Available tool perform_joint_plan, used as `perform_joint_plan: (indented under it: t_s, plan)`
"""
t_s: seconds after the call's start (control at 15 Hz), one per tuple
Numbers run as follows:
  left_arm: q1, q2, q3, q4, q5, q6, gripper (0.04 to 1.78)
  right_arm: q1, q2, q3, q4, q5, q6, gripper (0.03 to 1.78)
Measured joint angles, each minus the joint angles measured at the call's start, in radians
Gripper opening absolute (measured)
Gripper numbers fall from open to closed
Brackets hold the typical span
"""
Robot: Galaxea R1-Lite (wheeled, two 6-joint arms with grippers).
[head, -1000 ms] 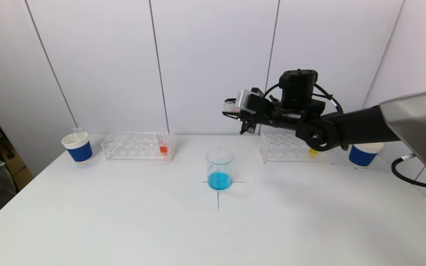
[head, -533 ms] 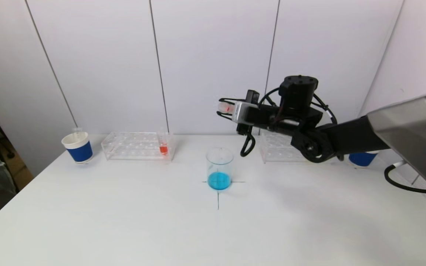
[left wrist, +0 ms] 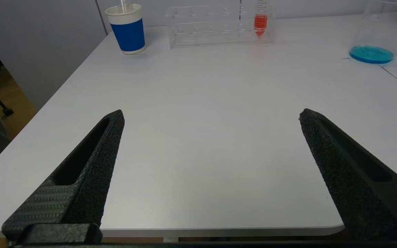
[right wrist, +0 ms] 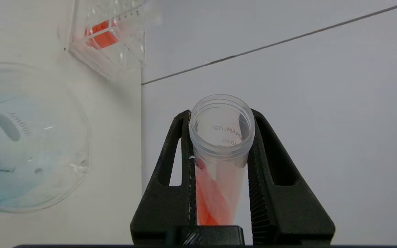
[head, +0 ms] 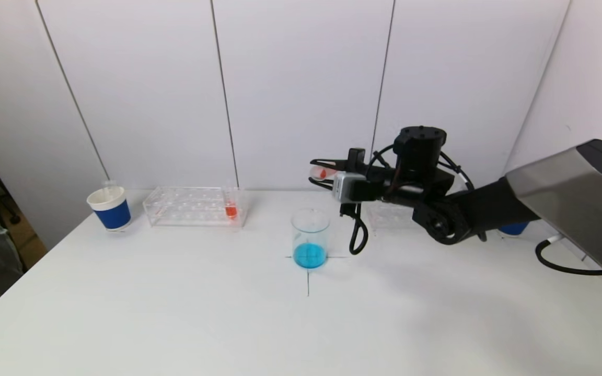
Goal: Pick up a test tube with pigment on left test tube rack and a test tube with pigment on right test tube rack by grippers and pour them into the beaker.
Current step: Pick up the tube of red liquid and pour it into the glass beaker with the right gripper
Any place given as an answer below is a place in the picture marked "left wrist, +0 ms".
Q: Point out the clear glass beaker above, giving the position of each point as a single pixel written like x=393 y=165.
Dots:
x=377 y=44

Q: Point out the blue white paper cup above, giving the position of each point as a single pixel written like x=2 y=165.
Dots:
x=129 y=32

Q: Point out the test tube with red pigment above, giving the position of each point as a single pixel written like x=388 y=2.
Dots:
x=260 y=22

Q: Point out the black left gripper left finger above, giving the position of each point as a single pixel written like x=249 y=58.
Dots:
x=81 y=186

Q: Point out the clear acrylic test tube rack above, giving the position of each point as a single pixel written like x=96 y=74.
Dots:
x=219 y=29

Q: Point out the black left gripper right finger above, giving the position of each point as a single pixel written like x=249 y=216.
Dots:
x=360 y=186

